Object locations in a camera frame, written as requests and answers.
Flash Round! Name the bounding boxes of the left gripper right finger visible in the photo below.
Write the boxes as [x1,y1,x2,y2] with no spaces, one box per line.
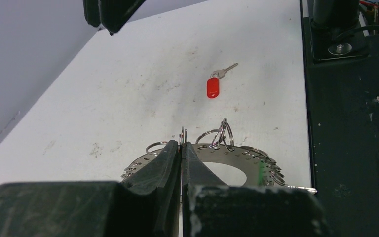
[182,142,330,237]

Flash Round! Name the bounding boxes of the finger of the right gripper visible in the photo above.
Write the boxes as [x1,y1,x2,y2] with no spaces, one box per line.
[82,0,145,36]

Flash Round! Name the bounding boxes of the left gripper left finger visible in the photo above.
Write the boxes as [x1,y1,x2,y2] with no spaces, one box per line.
[0,140,181,237]

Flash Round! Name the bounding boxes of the silver keyring disc with rings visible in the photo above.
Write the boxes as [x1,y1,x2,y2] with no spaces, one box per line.
[120,118,318,194]

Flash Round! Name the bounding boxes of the key with red tag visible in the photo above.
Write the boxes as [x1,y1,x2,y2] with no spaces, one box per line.
[206,63,238,99]

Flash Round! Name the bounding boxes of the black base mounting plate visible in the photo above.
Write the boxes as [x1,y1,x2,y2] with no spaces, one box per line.
[300,0,379,237]

